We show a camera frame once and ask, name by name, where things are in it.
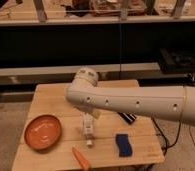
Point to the grey metal shelf rail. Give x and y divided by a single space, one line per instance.
73 69

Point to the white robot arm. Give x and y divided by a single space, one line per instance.
173 103

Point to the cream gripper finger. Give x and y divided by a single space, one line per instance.
95 113

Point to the white tube bottle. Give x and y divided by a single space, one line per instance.
88 128

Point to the orange plastic carrot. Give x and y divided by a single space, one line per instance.
83 162

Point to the orange ceramic bowl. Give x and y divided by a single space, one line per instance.
43 132

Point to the blue sponge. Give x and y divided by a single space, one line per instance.
125 148

